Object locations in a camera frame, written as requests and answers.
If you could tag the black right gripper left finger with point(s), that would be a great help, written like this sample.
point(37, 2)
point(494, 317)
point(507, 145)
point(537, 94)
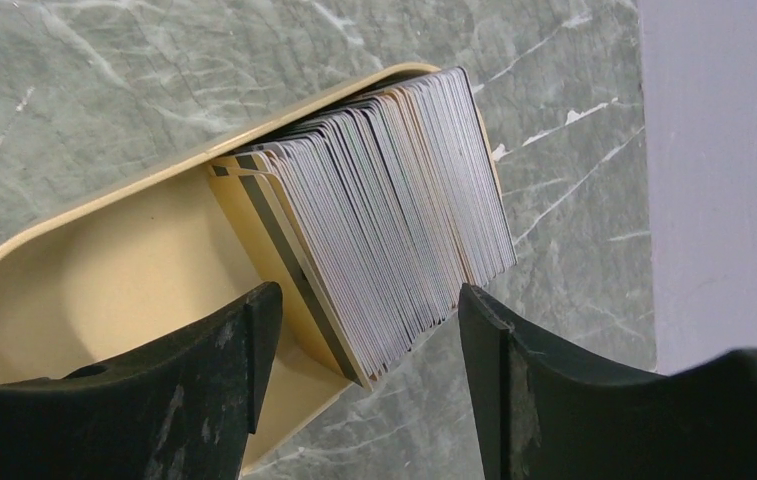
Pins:
point(179, 407)

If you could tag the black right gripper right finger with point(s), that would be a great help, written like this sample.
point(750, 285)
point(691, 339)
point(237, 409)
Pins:
point(546, 408)

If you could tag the beige oval card tray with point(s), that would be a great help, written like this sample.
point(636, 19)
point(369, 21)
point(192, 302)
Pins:
point(138, 263)

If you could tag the stack of credit cards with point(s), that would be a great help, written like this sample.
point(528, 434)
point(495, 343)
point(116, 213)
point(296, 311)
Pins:
point(370, 208)

